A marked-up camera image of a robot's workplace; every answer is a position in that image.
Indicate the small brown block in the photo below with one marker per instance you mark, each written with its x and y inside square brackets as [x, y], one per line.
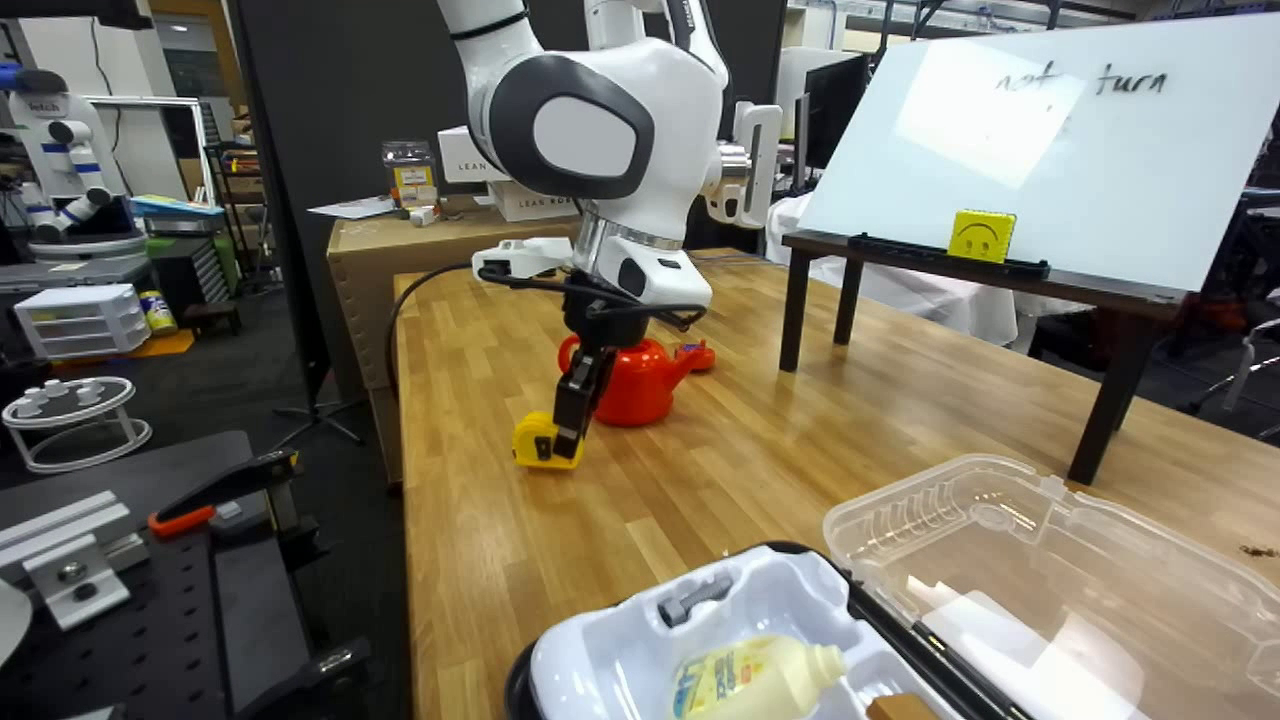
[903, 710]

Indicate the black perforated workbench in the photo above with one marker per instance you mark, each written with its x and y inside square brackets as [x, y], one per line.
[161, 627]

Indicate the black partition panel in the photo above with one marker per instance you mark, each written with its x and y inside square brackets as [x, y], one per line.
[332, 133]

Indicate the clear plastic container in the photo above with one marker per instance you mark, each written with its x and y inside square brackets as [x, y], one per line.
[1064, 585]

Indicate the glass cup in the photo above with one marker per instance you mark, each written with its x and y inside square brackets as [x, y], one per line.
[412, 182]

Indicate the black easel stand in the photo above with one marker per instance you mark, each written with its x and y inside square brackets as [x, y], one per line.
[1120, 361]

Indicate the white tray with items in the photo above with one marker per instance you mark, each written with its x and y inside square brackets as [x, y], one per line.
[624, 652]

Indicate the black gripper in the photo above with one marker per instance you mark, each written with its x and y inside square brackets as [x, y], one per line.
[605, 319]

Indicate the yellow smiley sticky note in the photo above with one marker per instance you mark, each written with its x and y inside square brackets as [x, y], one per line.
[982, 238]

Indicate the aluminium extrusion pieces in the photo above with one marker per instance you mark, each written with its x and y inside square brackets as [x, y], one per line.
[75, 554]

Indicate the white bottle with colourful label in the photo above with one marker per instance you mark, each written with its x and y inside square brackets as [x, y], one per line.
[752, 677]

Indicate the yellow block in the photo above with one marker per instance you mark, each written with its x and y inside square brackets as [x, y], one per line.
[539, 443]

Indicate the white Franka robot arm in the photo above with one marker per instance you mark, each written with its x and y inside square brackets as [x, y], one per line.
[584, 124]

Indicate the white microscope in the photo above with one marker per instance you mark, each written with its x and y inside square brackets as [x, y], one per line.
[60, 163]

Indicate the white drawer organizer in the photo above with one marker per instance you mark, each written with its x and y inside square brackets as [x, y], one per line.
[81, 320]

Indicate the white whiteboard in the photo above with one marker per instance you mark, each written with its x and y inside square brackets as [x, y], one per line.
[1064, 145]

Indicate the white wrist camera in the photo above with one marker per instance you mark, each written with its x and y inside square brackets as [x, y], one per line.
[520, 263]

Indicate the wooden cabinet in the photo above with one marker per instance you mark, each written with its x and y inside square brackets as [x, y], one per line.
[387, 275]

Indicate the red plastic teapot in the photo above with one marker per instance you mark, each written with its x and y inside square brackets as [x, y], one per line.
[643, 384]

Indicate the orange and black clamp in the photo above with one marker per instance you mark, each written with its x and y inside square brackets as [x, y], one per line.
[223, 495]

